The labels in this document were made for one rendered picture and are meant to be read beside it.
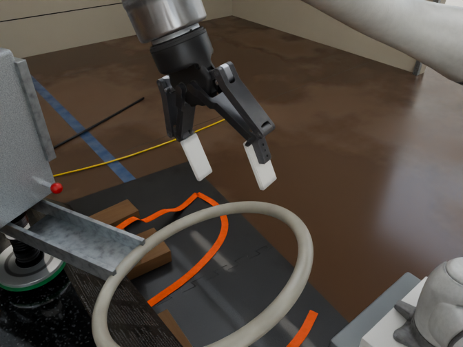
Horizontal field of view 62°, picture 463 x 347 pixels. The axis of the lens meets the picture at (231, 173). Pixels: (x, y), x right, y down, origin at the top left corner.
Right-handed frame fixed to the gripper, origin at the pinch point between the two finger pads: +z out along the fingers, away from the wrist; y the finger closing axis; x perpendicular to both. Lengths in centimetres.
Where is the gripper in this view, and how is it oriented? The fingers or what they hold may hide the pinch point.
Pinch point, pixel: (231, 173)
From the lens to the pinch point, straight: 56.4
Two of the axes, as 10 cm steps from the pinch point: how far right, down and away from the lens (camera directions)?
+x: -6.6, 5.2, -5.5
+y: -6.7, -0.7, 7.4
